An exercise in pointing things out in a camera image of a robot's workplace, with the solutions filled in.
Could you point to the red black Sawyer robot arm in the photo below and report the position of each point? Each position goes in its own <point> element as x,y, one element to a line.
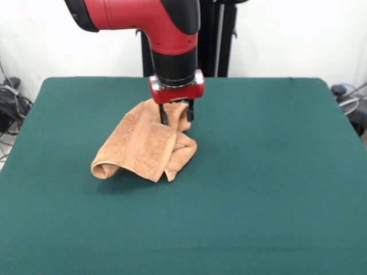
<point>137,14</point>

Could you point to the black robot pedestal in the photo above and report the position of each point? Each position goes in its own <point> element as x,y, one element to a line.
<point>209,57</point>

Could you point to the tan terry towel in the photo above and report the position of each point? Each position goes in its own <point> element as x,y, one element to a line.
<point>140,146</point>

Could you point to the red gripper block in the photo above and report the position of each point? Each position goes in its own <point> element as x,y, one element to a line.
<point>177,94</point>

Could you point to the dark green table cloth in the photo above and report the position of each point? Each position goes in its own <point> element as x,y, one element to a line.
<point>229,200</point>

